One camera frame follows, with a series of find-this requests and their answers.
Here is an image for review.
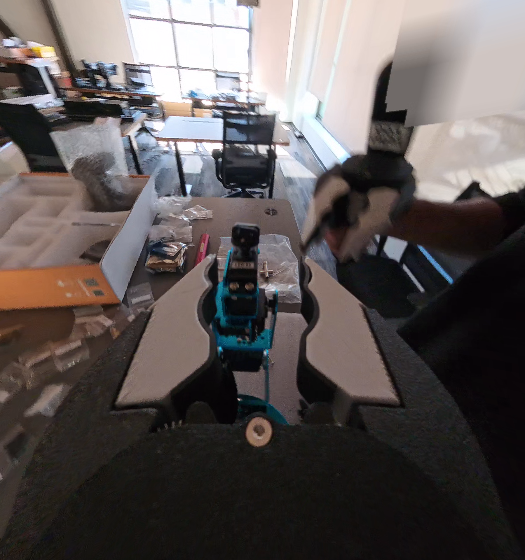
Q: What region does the black mesh office chair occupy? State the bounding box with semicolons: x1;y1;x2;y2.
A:
211;111;280;199

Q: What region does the grey office table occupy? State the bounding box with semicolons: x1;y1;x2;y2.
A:
152;116;291;198

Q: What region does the blue toy robot arm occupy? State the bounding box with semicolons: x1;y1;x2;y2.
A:
210;223;291;428

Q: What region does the clear plastic bag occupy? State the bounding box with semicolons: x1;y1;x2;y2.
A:
215;233;304;295

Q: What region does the beige roller blind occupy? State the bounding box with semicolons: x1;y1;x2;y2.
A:
305;0;394;151

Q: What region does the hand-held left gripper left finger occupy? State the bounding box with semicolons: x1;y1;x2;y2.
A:
114;257;224;412

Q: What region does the person's right forearm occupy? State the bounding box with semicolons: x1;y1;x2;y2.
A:
387;195;512;259

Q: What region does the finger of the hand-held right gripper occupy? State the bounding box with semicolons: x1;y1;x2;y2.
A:
336;187;403;265
301;169;352;252

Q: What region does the red-handled tool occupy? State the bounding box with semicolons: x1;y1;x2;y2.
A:
194;231;212;269

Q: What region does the dark grey desk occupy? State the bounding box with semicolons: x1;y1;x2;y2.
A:
0;196;337;560

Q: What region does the bright paned window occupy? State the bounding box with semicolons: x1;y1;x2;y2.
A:
121;0;256;99

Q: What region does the white parts box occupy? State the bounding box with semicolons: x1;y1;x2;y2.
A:
0;172;160;303

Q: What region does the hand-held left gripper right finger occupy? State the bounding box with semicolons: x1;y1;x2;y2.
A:
296;257;403;412

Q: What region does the dark blue parts packet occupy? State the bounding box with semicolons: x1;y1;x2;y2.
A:
144;241;190;274

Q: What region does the pile of small parts bags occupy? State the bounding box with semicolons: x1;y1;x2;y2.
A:
0;298;156;534

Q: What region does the bubble wrap bag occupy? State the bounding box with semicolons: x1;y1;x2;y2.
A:
50;118;133;212

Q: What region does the small clear parts bag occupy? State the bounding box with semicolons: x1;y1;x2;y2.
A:
151;195;214;223
147;223;195;247

